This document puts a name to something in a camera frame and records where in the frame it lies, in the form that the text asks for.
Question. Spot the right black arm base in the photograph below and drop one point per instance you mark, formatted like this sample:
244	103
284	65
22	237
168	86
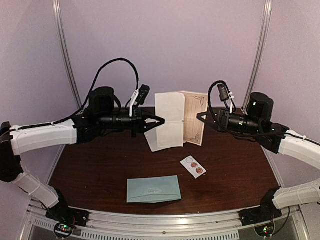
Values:
257	215

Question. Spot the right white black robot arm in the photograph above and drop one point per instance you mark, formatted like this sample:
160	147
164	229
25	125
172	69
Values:
279	139

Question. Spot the round circuit board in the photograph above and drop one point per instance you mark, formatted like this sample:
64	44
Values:
264	230
62	230

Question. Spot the right aluminium frame post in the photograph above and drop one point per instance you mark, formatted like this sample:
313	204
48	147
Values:
263	36

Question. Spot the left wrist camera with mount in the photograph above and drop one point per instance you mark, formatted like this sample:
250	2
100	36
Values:
138	98

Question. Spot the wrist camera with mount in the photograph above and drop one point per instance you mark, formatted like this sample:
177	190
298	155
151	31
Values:
138	98
226	97

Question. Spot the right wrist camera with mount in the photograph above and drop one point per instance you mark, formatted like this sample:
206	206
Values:
226	97

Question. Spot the beige decorated letter paper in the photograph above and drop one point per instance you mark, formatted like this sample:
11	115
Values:
179	110

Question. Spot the light blue envelope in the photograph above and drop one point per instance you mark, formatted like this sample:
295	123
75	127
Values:
153	190

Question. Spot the white seal sticker sheet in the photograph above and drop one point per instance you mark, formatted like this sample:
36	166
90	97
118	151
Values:
193	166

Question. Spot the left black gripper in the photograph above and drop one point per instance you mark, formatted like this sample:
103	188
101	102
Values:
139	120

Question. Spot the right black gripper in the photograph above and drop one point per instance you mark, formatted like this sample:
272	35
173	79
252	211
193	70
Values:
225	113

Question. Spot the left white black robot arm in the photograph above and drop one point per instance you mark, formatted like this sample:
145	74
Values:
102	114

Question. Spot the front aluminium rail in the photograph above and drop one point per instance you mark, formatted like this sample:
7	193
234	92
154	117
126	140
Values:
224	225

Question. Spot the white creased paper sheet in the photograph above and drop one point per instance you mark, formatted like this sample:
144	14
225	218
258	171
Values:
151	137

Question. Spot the aluminium frame post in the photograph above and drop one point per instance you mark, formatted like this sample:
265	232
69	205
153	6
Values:
65	52
263	36

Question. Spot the left round circuit board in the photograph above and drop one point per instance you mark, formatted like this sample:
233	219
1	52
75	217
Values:
62	230

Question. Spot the left aluminium frame post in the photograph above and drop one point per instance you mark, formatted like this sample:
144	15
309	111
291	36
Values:
65	52

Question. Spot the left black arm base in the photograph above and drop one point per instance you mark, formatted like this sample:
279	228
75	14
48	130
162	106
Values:
62	213

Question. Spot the right round circuit board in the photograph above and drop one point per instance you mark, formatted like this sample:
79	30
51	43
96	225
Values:
264	230

